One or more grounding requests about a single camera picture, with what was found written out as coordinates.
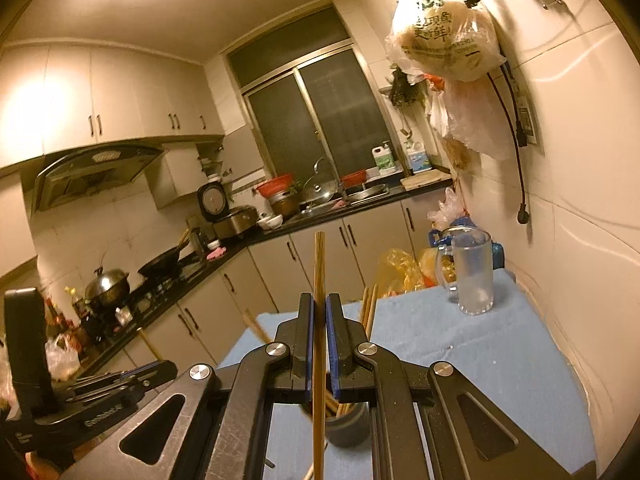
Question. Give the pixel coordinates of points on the orange plastic bag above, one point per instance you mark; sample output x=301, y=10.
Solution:
x=435, y=265

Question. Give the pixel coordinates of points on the black kitchen countertop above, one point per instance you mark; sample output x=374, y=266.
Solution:
x=240, y=247

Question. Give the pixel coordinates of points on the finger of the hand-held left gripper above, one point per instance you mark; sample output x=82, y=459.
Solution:
x=135, y=375

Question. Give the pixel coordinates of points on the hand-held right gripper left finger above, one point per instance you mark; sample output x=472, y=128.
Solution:
x=307, y=350

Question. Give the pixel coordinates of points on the red plastic basin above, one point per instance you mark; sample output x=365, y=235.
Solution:
x=275, y=186

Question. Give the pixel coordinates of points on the long wooden chopstick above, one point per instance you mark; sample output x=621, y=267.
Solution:
x=150, y=345
x=319, y=270

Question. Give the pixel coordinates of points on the lower kitchen cabinets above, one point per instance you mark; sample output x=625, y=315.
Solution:
x=310, y=255

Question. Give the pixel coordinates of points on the wall socket panel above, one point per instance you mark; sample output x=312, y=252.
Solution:
x=526, y=120

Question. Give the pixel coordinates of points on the hanging translucent plastic bag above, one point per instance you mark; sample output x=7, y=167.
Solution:
x=475, y=115

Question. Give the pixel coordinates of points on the small wall shelf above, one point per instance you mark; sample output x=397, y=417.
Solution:
x=210, y=162

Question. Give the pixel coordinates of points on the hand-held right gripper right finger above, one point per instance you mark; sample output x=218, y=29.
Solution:
x=334, y=350

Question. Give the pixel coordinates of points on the steel pot with lid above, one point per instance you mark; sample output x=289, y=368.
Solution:
x=107, y=287

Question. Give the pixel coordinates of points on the hanging plastic bag with bread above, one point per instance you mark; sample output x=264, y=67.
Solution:
x=445, y=35

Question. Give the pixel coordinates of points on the wooden cutting board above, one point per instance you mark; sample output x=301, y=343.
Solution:
x=425, y=180

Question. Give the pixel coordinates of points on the hanging dark green bundle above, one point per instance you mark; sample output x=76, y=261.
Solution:
x=407, y=87

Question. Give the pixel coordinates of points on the glass pan lid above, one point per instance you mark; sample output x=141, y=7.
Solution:
x=320, y=187

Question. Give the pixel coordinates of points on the blue plastic bag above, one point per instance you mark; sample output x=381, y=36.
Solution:
x=497, y=255

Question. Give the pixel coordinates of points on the kitchen cabinets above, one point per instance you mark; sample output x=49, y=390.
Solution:
x=310, y=255
x=100, y=100

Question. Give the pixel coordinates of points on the white green detergent bottle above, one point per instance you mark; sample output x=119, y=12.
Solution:
x=383, y=160

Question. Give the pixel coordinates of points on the brown pot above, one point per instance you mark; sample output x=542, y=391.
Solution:
x=285, y=205

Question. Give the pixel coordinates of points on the crumpled clear plastic bag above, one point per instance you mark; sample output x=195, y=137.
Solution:
x=62, y=355

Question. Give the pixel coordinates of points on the dark round utensil cup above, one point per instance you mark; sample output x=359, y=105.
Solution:
x=350, y=430

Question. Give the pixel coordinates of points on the red bowl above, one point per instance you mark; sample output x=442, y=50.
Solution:
x=354, y=179

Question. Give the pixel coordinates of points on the stacked white bowls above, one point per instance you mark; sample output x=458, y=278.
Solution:
x=270, y=221

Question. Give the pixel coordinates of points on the yellow plastic bag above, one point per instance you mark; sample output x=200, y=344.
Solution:
x=397, y=272

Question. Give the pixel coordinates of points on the blue label detergent bottle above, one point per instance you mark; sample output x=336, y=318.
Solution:
x=417, y=159

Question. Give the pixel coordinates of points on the range hood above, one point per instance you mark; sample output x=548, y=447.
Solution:
x=95, y=170

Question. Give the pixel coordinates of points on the steel sink tray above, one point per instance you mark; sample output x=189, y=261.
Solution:
x=369, y=191

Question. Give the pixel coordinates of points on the group of wooden chopsticks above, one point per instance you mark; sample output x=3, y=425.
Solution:
x=370, y=310

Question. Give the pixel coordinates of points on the black wok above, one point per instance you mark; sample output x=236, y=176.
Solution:
x=160, y=262

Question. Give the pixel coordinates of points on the pink cloth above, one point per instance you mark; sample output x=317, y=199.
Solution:
x=216, y=254

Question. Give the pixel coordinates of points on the white plastic bag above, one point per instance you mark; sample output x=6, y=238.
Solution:
x=445, y=207

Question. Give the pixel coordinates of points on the steel electric cooker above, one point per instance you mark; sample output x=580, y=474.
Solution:
x=236, y=222

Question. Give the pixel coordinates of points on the clear glass mug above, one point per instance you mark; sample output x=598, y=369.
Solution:
x=472, y=275

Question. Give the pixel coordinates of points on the blue tablecloth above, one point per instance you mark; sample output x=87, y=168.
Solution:
x=425, y=330

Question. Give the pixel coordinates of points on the upper kitchen cabinets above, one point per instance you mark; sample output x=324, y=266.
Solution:
x=100, y=100

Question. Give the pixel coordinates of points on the kitchen window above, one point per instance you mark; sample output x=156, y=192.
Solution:
x=320, y=105

